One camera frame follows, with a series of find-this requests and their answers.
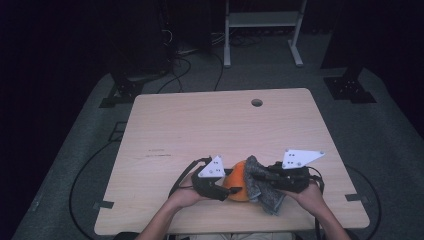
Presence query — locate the orange ball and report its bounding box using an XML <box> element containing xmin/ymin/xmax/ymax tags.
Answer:
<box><xmin>222</xmin><ymin>159</ymin><xmax>252</xmax><ymax>203</ymax></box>

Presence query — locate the person's left hand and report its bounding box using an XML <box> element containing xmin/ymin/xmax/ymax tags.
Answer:
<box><xmin>165</xmin><ymin>173</ymin><xmax>210</xmax><ymax>210</ymax></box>

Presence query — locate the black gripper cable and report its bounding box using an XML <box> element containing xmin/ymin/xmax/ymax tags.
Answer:
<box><xmin>167</xmin><ymin>156</ymin><xmax>213</xmax><ymax>199</ymax></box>
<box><xmin>305</xmin><ymin>165</ymin><xmax>327</xmax><ymax>240</ymax></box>

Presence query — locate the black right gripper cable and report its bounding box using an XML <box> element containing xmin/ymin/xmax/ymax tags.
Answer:
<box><xmin>305</xmin><ymin>165</ymin><xmax>327</xmax><ymax>240</ymax></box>

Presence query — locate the grey tape piece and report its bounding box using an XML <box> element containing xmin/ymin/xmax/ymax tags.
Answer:
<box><xmin>345</xmin><ymin>193</ymin><xmax>370</xmax><ymax>204</ymax></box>
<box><xmin>92</xmin><ymin>200</ymin><xmax>115</xmax><ymax>210</ymax></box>

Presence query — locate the thin black floor cable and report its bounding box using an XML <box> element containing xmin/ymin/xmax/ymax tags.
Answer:
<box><xmin>213</xmin><ymin>51</ymin><xmax>225</xmax><ymax>92</ymax></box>
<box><xmin>156</xmin><ymin>55</ymin><xmax>193</xmax><ymax>95</ymax></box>

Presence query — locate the grey terry cloth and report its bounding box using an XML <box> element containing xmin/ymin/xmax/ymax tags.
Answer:
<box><xmin>243</xmin><ymin>154</ymin><xmax>287</xmax><ymax>216</ymax></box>

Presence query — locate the person's right hand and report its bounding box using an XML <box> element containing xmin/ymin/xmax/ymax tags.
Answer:
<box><xmin>282</xmin><ymin>181</ymin><xmax>326</xmax><ymax>218</ymax></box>

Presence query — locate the black floor cable loop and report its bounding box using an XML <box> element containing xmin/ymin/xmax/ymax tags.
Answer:
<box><xmin>343</xmin><ymin>164</ymin><xmax>383</xmax><ymax>240</ymax></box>
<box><xmin>68</xmin><ymin>139</ymin><xmax>118</xmax><ymax>240</ymax></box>

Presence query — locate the black stand base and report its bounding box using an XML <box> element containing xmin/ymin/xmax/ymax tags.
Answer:
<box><xmin>98</xmin><ymin>79</ymin><xmax>145</xmax><ymax>109</ymax></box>
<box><xmin>323</xmin><ymin>66</ymin><xmax>378</xmax><ymax>105</ymax></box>

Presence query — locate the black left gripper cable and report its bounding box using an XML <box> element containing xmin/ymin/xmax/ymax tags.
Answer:
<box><xmin>167</xmin><ymin>156</ymin><xmax>213</xmax><ymax>199</ymax></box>

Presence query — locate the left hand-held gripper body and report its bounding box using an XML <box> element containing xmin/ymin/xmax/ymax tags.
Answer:
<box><xmin>191</xmin><ymin>154</ymin><xmax>232</xmax><ymax>202</ymax></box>

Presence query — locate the white metal stand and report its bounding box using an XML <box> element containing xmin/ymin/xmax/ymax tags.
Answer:
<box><xmin>223</xmin><ymin>0</ymin><xmax>308</xmax><ymax>69</ymax></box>

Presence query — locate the dark equipment tower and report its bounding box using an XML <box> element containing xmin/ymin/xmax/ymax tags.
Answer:
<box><xmin>109</xmin><ymin>0</ymin><xmax>175</xmax><ymax>82</ymax></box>

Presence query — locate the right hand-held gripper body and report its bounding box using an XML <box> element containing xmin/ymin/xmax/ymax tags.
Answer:
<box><xmin>266</xmin><ymin>148</ymin><xmax>326</xmax><ymax>194</ymax></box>

